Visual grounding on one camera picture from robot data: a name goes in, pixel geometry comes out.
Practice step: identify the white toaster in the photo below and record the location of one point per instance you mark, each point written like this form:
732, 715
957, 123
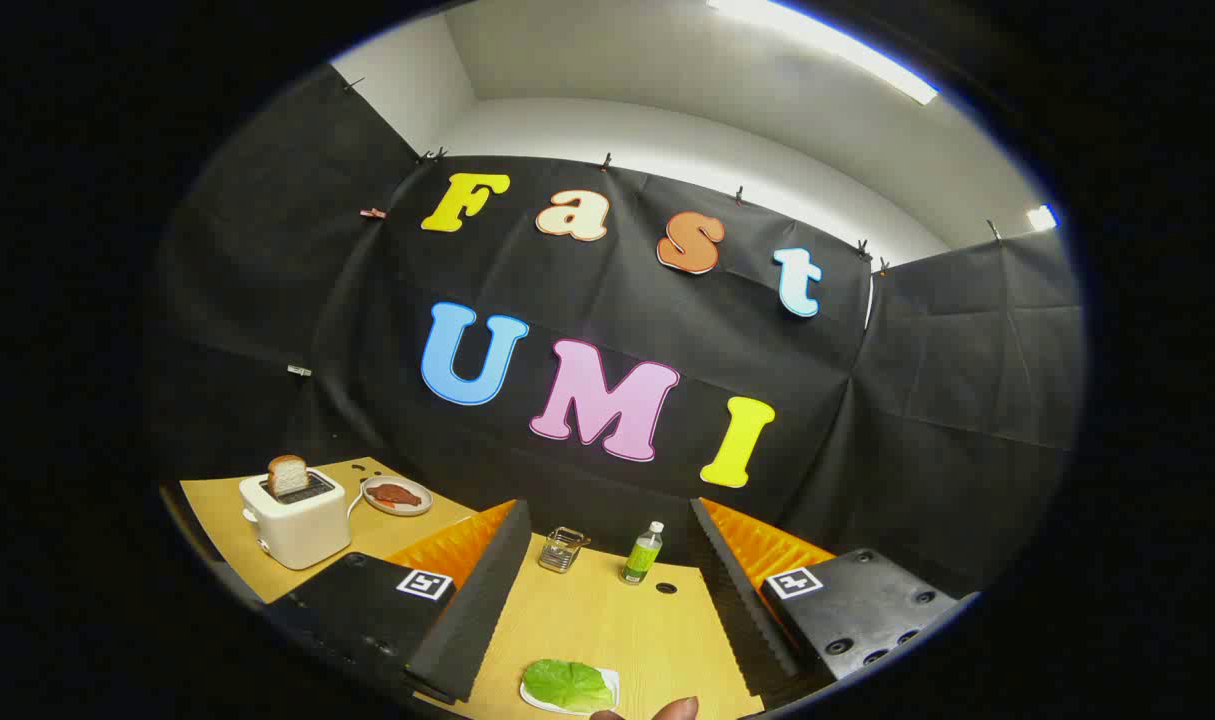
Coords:
302, 530

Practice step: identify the green drink bottle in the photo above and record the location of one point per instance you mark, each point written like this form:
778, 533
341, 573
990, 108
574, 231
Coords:
642, 555

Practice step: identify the black backdrop cloth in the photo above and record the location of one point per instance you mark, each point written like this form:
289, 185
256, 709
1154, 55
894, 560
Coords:
617, 290

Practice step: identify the round white plate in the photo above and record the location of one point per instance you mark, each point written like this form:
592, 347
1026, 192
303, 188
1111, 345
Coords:
417, 503

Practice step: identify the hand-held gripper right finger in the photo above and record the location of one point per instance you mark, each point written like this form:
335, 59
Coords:
742, 610

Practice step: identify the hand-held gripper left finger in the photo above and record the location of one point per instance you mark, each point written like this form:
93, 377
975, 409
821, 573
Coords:
477, 620

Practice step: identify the red meat slice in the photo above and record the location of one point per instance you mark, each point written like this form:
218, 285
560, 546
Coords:
395, 494

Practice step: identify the green lettuce leaf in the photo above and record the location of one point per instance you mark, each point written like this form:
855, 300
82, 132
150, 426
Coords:
567, 685

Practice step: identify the flat white plate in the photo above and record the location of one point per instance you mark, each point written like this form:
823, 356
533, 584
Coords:
613, 684

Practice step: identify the row of black clips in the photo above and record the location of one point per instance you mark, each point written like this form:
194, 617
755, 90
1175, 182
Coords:
605, 160

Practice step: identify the brown crust bread slice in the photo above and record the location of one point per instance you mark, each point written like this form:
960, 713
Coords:
287, 475

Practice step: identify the small ceiling light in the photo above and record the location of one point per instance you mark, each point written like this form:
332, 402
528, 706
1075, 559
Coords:
1041, 217

